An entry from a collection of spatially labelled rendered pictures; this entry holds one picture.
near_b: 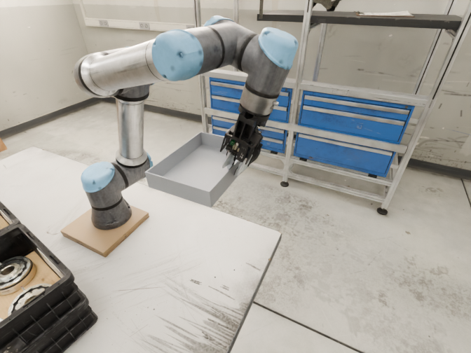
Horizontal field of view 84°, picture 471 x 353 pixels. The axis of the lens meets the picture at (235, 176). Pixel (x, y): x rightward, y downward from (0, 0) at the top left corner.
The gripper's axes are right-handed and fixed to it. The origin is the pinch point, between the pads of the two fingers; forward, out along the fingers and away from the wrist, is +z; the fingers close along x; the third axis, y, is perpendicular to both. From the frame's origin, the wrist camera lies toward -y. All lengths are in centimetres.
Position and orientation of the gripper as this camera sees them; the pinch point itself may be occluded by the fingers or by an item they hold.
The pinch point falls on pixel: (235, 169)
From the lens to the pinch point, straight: 72.5
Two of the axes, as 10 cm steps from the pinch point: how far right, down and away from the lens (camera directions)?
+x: 8.8, 4.5, -1.3
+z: -2.7, 7.1, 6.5
